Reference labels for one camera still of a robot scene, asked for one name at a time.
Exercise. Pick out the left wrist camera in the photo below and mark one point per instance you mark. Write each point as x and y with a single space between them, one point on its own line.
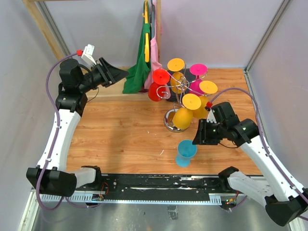
87 55

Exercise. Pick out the dark grey folded cloth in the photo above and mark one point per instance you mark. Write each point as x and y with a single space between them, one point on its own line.
172 97

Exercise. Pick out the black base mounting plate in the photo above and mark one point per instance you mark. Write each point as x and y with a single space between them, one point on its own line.
157 188

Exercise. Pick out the yellow clothes hanger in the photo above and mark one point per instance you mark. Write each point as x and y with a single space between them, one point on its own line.
146 31

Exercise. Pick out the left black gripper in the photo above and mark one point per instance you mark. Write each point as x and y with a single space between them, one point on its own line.
109 74

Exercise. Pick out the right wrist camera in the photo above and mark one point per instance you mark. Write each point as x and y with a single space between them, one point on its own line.
210 115

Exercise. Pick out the aluminium frame rail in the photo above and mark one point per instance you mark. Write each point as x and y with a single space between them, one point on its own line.
88 211

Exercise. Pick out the wooden clothes rack frame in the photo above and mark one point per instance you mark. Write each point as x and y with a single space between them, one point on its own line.
41 15

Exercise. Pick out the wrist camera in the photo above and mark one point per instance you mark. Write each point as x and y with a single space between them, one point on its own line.
87 55
210 115

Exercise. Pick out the magenta plastic wine glass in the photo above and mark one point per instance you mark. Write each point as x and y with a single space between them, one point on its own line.
197 70

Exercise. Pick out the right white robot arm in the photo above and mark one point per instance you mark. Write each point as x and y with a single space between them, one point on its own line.
282 195

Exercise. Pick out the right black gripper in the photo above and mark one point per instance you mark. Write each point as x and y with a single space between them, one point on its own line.
199 139

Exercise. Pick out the cyan plastic wine glass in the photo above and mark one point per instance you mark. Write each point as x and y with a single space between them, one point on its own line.
185 152

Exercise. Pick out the grey clothes hanger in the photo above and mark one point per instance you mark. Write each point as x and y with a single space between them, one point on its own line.
152 17

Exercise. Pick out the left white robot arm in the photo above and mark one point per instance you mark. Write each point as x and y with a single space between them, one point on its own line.
50 176

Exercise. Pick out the red plastic wine glass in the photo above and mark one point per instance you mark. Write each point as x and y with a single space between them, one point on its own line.
159 90

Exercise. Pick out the green hanging shirt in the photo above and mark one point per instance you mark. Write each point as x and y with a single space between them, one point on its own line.
139 72

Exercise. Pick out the yellow wine glass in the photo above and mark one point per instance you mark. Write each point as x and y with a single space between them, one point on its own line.
183 117
176 65
202 88

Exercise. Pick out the pink hanging shirt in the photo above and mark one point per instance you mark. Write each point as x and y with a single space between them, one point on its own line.
154 61

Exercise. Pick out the chrome wine glass rack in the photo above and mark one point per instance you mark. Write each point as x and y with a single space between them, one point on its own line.
177 105

